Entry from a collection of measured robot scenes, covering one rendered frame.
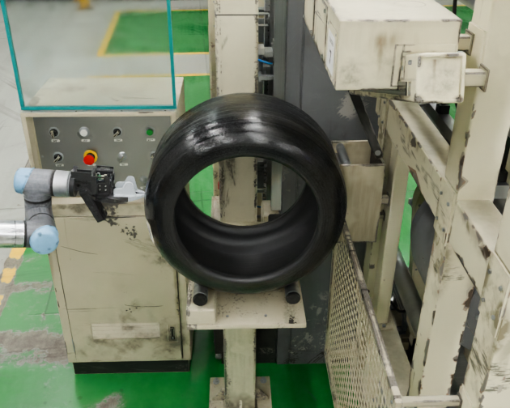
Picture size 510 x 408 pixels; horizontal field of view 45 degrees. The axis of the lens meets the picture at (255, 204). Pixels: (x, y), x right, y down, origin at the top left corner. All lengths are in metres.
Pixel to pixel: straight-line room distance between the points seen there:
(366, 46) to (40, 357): 2.32
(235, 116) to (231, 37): 0.34
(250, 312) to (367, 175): 0.58
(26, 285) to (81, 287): 1.00
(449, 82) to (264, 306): 1.03
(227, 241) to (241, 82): 0.53
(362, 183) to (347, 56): 0.82
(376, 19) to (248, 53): 0.70
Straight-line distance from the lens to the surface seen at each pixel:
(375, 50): 1.30
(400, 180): 2.08
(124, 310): 2.71
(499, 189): 1.77
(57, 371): 3.06
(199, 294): 1.86
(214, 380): 2.85
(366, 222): 2.11
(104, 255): 2.55
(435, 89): 1.24
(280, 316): 1.96
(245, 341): 2.47
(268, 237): 2.06
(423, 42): 1.32
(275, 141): 1.60
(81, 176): 1.80
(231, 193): 2.09
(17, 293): 3.59
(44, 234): 1.73
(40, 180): 1.82
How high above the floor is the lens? 2.06
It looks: 30 degrees down
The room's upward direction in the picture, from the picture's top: straight up
